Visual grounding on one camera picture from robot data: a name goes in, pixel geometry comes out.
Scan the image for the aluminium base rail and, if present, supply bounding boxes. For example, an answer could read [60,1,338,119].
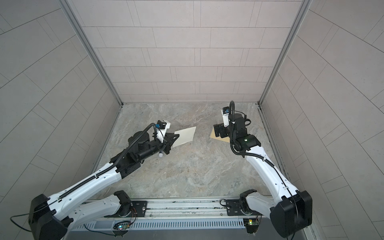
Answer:
[66,191,265,224]

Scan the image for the aluminium corner post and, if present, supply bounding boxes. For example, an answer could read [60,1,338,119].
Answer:
[259,0,312,106]
[58,0,124,107]

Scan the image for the right green circuit board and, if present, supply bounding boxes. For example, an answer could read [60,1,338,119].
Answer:
[243,218,260,234]

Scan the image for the left aluminium corner post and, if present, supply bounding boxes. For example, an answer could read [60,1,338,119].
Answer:
[58,0,124,107]

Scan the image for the green circuit board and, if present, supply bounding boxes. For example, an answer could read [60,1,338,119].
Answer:
[113,221,131,231]
[243,218,260,234]

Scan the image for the tan kraft envelope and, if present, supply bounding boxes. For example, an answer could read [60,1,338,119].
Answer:
[210,128,230,143]

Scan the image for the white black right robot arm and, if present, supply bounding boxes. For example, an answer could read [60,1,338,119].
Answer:
[214,101,313,239]

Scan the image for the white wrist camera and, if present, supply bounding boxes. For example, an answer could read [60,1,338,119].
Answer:
[221,107,231,128]
[154,120,171,144]

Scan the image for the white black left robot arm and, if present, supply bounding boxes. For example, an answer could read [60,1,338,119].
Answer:
[28,121,179,240]

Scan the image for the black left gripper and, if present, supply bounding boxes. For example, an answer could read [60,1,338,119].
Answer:
[136,133,180,163]

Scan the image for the right aluminium corner post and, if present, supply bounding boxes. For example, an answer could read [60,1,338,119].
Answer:
[259,0,312,106]

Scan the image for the left green circuit board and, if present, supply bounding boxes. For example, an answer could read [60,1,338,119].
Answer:
[113,221,131,231]

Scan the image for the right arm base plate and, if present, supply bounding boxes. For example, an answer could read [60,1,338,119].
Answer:
[221,200,258,216]

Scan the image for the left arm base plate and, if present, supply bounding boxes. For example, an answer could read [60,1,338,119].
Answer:
[105,201,148,218]

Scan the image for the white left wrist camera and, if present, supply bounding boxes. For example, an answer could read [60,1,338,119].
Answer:
[154,120,171,144]

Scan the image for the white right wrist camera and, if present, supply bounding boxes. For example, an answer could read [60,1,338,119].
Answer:
[221,107,231,128]

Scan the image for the beige lined letter paper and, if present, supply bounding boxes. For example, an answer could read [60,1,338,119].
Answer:
[172,127,196,148]

